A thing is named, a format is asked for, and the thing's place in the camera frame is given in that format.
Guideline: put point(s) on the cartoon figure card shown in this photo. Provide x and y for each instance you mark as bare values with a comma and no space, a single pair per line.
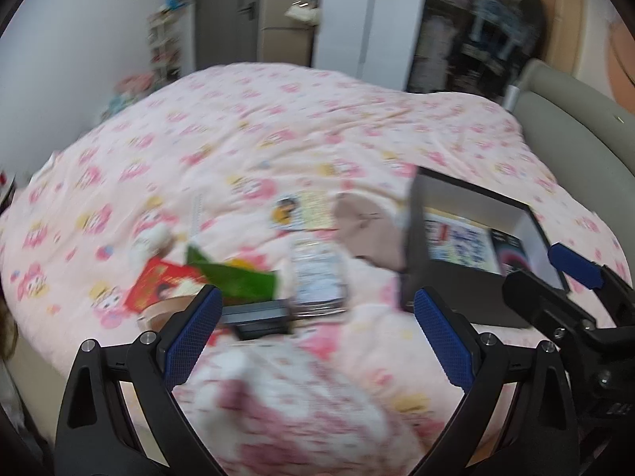
297,210

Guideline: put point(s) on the white shelf rack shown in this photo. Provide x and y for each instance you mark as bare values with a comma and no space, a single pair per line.
166,44

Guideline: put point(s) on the pink printed blanket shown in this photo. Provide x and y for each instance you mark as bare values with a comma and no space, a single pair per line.
297,134

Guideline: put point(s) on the red envelope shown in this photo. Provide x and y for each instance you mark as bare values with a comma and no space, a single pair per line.
158,282

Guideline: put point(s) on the white red patterned cloth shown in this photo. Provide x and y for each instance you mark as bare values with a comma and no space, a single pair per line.
297,401

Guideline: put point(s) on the black small box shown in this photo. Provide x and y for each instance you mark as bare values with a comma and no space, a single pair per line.
260,317

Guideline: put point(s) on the grey padded headboard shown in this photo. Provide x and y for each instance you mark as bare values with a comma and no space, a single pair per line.
570,124

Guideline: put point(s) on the beige cloth pouch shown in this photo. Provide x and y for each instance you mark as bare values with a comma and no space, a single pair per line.
367,233

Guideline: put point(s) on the black cardboard box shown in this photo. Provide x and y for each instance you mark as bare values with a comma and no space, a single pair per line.
466,201

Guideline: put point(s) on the red white snack packet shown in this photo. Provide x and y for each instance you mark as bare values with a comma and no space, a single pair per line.
456,243

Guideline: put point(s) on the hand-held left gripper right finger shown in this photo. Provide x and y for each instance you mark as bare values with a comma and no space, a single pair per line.
441,337

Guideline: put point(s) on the clear printed phone case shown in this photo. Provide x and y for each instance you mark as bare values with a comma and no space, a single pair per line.
317,277

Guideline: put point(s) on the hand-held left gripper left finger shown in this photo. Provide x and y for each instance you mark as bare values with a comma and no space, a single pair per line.
198,327

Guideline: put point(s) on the wooden comb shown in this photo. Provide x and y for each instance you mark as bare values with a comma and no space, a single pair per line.
161,310

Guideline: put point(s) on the grey door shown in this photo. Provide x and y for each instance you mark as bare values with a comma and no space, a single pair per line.
223,10

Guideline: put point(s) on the pile of colourful toys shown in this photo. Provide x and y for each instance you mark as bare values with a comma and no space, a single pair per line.
129,91

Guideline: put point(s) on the green yellow snack packet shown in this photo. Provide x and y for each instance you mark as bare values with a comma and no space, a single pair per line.
228,277

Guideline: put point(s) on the brown cabinet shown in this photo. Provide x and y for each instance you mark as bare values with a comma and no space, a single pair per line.
283,42

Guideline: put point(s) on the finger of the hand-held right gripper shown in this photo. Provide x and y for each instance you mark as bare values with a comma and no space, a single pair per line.
575,264
538,302

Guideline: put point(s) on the dark glass wardrobe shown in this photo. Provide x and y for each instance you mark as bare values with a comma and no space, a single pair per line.
461,25

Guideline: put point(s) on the cream handbag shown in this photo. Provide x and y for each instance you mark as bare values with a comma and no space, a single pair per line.
302,12

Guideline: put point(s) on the white wardrobe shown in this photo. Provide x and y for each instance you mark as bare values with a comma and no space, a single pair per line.
367,20

